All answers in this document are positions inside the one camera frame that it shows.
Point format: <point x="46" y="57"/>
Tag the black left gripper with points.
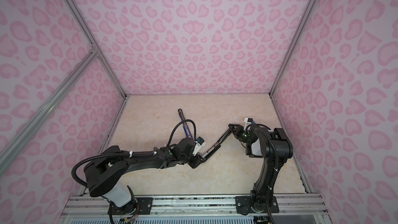
<point x="198" y="161"/>

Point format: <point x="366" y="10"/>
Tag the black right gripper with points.
<point x="238" y="131"/>

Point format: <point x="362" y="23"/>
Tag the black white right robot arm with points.
<point x="275" y="149"/>

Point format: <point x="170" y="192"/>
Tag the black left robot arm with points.
<point x="102" y="172"/>

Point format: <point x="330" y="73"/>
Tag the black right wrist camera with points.
<point x="247" y="122"/>

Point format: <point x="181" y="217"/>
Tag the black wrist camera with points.
<point x="189" y="147"/>
<point x="247" y="122"/>

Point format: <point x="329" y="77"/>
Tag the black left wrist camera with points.
<point x="189" y="147"/>

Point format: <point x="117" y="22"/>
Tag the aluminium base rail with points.
<point x="226" y="209"/>

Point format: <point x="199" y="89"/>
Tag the aluminium frame corner post right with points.
<point x="303" y="21"/>

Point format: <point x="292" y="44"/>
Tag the aluminium frame corner post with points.
<point x="83" y="25"/>
<point x="303" y="21"/>

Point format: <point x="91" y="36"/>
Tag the aluminium diagonal frame bar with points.
<point x="20" y="141"/>

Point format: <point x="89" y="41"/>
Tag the aluminium frame corner post left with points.
<point x="83" y="25"/>

